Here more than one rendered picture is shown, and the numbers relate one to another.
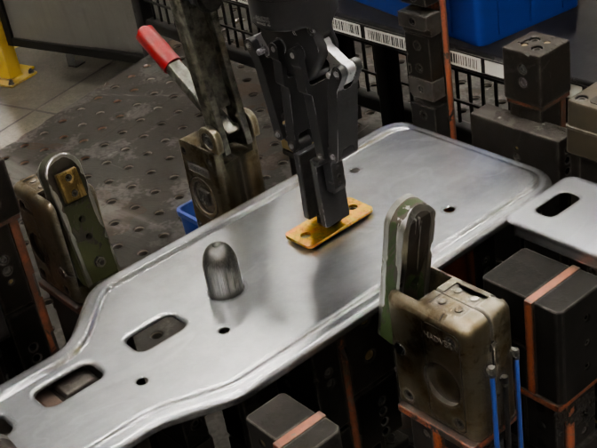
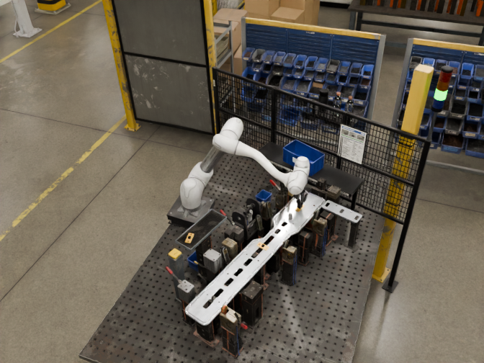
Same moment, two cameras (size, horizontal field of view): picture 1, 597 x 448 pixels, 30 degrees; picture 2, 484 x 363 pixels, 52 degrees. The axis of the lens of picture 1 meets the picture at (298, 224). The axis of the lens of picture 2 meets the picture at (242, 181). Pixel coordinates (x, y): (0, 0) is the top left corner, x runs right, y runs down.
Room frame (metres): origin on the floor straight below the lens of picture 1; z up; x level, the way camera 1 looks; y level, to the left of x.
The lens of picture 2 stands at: (-1.54, 1.09, 3.49)
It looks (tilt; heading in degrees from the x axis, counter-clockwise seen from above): 40 degrees down; 344
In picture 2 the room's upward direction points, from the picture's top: 2 degrees counter-clockwise
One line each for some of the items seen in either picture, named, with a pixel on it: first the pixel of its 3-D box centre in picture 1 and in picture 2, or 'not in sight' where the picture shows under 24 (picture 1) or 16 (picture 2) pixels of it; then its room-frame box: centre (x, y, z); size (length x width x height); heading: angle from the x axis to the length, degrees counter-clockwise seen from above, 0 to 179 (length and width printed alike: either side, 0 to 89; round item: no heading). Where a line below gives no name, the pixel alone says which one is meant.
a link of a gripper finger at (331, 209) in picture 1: (330, 188); not in sight; (0.88, -0.03, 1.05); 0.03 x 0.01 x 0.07; 126
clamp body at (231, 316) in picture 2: not in sight; (232, 331); (0.13, 0.72, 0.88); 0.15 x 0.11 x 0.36; 36
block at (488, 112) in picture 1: (526, 239); (317, 204); (1.04, -0.25, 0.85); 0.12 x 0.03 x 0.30; 36
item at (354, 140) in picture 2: not in sight; (351, 143); (1.14, -0.54, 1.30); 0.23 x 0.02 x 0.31; 36
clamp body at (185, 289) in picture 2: not in sight; (188, 303); (0.41, 0.92, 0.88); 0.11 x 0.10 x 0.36; 36
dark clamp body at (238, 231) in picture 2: not in sight; (237, 248); (0.76, 0.49, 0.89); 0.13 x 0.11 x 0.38; 36
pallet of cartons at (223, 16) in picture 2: not in sight; (245, 52); (4.47, -0.72, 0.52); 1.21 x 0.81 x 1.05; 146
